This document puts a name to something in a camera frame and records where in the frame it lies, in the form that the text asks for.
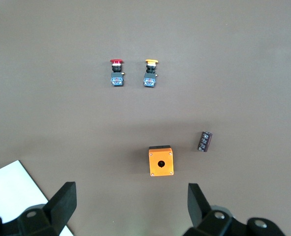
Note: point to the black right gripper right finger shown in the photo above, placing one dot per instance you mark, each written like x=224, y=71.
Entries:
x=197, y=204

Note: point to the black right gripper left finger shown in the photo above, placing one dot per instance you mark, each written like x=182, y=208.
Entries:
x=64, y=204

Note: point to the red push button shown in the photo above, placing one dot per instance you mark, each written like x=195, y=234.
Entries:
x=116, y=73

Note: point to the white drawer cabinet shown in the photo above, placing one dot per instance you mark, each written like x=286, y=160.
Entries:
x=9, y=186

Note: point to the yellow push button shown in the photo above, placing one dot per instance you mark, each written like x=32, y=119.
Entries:
x=150, y=75

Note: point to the orange box with hole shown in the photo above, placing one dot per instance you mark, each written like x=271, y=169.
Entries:
x=161, y=162

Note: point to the small black connector block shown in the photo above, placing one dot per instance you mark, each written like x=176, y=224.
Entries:
x=204, y=141

